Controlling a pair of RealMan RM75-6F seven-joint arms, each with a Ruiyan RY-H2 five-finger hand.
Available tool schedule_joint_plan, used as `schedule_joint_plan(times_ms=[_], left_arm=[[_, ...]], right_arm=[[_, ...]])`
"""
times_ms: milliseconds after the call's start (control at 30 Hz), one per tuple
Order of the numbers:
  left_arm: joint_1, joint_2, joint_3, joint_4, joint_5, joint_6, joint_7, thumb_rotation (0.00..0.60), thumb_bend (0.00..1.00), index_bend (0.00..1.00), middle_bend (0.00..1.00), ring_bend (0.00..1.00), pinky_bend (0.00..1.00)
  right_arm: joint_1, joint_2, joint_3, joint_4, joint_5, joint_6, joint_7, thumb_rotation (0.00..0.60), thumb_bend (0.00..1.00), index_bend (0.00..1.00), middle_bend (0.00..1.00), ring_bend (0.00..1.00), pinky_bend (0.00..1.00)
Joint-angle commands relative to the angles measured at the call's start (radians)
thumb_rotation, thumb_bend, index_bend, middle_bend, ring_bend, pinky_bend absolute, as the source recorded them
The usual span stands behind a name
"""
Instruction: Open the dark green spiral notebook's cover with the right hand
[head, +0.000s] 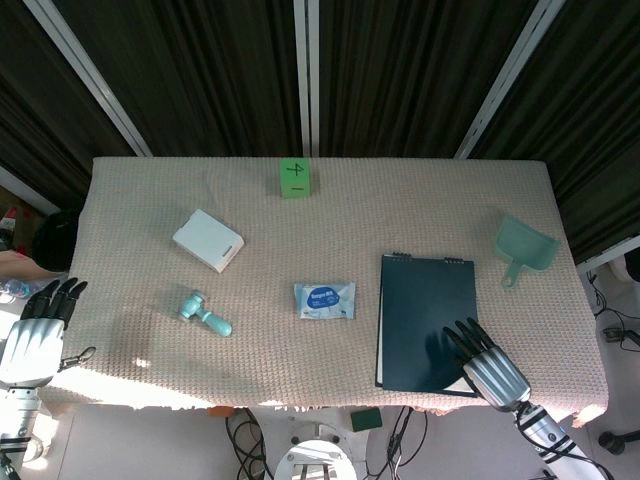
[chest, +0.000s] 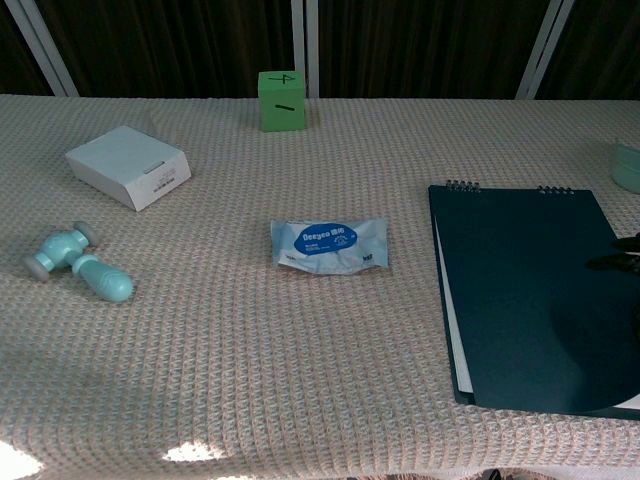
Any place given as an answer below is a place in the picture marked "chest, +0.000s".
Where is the white metal frame post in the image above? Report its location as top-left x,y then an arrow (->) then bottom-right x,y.
303,0 -> 321,100
514,0 -> 576,100
3,0 -> 79,98

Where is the mint green massage hammer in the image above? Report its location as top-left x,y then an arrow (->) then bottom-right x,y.
22,221 -> 136,304

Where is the white cardboard box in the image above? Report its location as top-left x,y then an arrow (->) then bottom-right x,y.
65,125 -> 193,213

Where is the mint green container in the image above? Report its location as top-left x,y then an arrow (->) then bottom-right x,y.
607,142 -> 640,195

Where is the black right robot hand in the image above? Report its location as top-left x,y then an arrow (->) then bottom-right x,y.
586,231 -> 640,338

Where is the green foam cube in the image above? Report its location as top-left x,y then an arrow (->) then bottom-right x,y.
257,70 -> 307,133

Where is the dark blue spiral notebook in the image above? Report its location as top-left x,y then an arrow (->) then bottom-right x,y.
427,178 -> 640,420

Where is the blue wet wipes packet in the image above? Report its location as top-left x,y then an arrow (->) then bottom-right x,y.
270,217 -> 391,275

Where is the dark curtain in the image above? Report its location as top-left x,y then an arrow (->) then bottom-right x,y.
0,0 -> 640,100

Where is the beige waffle-knit tablecloth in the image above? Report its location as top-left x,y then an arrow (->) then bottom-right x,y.
0,94 -> 640,480

